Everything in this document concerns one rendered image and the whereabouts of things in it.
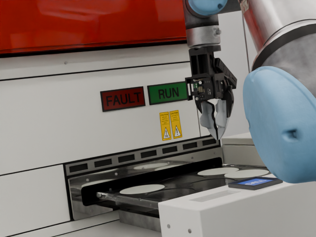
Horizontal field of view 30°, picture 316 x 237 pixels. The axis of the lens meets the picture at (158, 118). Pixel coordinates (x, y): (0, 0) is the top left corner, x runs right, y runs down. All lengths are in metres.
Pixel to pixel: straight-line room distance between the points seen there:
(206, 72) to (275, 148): 0.76
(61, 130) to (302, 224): 0.65
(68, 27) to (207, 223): 0.67
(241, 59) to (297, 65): 3.06
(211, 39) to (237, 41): 2.31
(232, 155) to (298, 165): 0.99
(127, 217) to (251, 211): 0.58
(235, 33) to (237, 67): 0.20
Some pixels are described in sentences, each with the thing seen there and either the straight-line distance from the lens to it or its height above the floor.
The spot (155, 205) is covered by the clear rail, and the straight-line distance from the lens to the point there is 1.12.
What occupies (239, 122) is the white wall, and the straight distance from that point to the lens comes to 3.58.
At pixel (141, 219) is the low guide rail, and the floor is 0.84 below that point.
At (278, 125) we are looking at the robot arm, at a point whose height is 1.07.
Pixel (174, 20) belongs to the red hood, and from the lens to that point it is 1.44.
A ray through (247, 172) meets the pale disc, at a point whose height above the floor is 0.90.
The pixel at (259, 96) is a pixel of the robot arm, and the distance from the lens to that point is 0.57.
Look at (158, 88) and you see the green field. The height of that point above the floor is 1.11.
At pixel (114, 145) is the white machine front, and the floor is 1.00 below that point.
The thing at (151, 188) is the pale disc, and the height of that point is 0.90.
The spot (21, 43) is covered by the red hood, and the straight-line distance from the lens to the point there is 1.25.
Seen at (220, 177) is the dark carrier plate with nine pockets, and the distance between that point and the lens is 1.33.
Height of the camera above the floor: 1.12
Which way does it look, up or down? 3 degrees down
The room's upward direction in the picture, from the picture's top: 7 degrees counter-clockwise
